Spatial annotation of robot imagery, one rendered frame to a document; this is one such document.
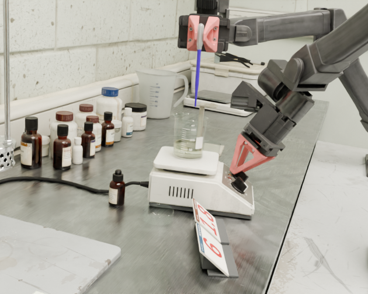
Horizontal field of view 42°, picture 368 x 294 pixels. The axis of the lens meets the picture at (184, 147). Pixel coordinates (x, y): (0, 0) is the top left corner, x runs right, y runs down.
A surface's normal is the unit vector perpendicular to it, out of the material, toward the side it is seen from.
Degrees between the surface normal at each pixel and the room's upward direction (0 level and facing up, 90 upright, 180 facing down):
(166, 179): 90
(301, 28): 93
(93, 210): 0
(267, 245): 0
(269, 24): 85
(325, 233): 0
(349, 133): 90
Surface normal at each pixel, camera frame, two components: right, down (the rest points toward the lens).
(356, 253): 0.10, -0.95
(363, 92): 0.22, 0.33
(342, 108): -0.33, 0.24
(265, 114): -0.46, -0.02
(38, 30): 0.94, 0.18
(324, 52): -0.76, 0.03
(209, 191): -0.11, 0.28
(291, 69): -0.88, 0.05
